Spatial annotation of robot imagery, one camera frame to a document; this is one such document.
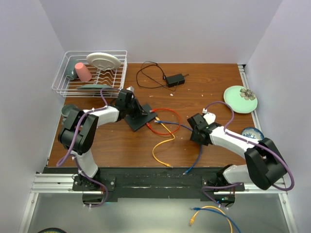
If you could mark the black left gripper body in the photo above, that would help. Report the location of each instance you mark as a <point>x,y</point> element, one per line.
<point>130,108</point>

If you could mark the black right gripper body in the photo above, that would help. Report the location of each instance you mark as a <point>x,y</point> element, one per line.
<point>194,137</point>

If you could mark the black network switch box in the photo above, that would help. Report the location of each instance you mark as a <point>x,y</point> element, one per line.
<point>137,123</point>

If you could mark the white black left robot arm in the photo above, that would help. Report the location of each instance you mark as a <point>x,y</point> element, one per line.
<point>79,128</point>

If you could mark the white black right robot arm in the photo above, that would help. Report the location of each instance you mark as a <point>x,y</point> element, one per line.
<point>264,163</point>

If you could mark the grey green plate in rack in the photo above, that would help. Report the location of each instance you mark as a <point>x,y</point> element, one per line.
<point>94,87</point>

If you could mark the black power adapter brick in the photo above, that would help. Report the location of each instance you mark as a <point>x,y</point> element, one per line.
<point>175,80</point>

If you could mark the pink plastic cup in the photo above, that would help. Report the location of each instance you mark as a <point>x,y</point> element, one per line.
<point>82,72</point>

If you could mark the blue white patterned bowl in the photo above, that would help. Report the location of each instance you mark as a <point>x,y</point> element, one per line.
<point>252,132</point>

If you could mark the mint green flower plate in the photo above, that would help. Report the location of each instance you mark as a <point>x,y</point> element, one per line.
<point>241,99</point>

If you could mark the white plate in rack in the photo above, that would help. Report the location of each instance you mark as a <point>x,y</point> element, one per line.
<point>103,60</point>

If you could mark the grey ceramic mug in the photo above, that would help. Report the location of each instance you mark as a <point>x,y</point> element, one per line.
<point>66,111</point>

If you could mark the dark green cup in rack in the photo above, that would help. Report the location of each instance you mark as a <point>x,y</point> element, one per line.
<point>70,72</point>

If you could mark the dark round object bottom edge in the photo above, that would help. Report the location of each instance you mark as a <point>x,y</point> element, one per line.
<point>52,230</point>

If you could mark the white wire dish rack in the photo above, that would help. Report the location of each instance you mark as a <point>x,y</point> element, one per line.
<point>68,84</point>

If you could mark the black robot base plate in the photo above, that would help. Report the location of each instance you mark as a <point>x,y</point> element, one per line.
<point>152,183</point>

